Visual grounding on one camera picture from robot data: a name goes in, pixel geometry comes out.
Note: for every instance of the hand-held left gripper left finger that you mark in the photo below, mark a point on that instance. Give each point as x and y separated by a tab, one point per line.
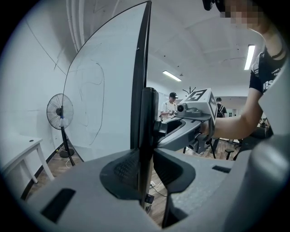
90	204

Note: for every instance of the person's right forearm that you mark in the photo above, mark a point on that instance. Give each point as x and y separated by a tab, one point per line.
233	128

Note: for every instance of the black standing fan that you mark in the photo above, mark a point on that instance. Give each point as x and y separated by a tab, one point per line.
59	111

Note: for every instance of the white desk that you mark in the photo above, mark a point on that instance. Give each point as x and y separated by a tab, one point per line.
15	145

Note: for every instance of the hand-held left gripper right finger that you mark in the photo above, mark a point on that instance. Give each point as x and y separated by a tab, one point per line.
204	188

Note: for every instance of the white wall pipes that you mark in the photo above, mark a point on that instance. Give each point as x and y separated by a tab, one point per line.
75	27

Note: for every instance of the black coat rack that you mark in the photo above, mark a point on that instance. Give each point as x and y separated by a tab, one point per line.
189	90

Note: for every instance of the black tripod stand pole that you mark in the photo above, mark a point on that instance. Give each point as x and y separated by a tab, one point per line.
108	79

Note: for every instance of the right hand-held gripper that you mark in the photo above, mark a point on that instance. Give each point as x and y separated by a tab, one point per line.
204	102

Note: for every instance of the white power strip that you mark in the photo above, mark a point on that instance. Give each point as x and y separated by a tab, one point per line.
153	183

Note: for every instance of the person's black printed shirt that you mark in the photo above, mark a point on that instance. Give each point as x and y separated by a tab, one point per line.
265	74

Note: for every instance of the black head-worn camera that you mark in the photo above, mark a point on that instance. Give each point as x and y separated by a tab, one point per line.
210	4

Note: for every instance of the person's right hand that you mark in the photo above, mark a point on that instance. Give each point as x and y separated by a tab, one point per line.
205	130

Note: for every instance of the person's head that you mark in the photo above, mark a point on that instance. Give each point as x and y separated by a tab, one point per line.
260	27

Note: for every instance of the ceiling tube light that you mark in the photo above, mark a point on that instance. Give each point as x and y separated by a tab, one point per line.
249	57
171	75

